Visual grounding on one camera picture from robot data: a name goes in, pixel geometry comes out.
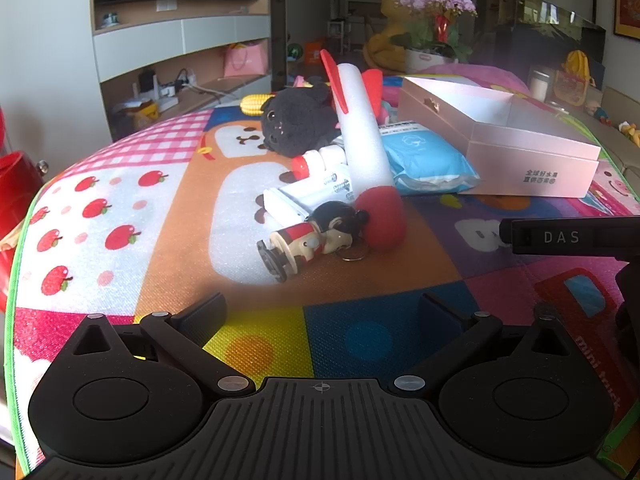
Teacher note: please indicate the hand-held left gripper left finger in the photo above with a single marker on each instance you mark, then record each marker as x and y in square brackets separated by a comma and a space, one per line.
[202, 317]

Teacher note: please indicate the pink blanket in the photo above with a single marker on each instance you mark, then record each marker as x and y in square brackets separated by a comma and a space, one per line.
[480, 75]

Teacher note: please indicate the white router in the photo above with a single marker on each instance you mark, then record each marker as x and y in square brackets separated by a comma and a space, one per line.
[145, 91]

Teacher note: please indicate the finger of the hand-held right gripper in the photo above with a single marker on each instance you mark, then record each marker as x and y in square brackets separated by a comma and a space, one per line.
[560, 237]

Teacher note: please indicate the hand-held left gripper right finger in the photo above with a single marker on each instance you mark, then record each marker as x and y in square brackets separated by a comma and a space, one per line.
[440, 320]

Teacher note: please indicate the white plush bottle red cap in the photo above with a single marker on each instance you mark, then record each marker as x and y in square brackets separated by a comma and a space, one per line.
[325, 160]

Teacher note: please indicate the white stool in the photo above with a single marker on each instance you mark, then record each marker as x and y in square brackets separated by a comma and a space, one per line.
[338, 35]

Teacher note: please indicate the yellow plush bear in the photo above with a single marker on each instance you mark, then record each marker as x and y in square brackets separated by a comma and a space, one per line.
[382, 47]

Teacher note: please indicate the pink gift bag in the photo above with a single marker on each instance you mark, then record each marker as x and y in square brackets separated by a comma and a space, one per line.
[245, 60]

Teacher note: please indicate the white cup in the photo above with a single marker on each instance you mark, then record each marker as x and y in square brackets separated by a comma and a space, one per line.
[539, 85]

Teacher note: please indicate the pink cardboard box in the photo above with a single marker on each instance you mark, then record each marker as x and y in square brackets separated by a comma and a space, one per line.
[525, 160]

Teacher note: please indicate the white wooden shelf unit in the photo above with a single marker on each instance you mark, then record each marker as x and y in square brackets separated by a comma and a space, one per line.
[140, 45]

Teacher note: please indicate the yellow corn toy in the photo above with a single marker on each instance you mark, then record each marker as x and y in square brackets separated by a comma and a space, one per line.
[255, 104]

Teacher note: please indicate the orange box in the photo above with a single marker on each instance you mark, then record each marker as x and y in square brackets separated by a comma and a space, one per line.
[315, 52]

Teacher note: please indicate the white red foam rocket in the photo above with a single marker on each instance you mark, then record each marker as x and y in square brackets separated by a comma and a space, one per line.
[360, 135]

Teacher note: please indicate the green striped ball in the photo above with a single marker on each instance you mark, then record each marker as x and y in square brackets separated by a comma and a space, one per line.
[295, 50]

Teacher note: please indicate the blue wet wipes packet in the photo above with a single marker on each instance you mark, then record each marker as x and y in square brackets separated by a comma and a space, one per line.
[425, 160]

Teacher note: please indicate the potted purple orchid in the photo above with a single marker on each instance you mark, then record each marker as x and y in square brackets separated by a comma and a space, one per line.
[430, 2]

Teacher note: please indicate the black plush cat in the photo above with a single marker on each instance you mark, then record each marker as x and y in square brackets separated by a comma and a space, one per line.
[295, 120]

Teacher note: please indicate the black cabinet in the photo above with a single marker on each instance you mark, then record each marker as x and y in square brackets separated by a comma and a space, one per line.
[555, 50]

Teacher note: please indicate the colourful cartoon play mat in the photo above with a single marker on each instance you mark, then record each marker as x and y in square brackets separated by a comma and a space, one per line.
[165, 240]

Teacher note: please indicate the beige sofa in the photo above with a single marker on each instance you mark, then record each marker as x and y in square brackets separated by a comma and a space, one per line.
[622, 105]

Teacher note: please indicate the white power strip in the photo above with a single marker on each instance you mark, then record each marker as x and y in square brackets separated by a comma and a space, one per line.
[175, 87]

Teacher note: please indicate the small doll toy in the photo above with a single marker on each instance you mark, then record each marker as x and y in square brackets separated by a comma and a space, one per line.
[597, 112]

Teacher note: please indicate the red container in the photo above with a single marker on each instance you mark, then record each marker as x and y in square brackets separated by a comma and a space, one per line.
[17, 175]

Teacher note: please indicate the white carton box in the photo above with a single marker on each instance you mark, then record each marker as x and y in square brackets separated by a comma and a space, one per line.
[295, 200]

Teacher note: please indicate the yellow orange plush duck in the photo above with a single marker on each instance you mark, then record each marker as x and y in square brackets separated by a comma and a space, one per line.
[630, 134]

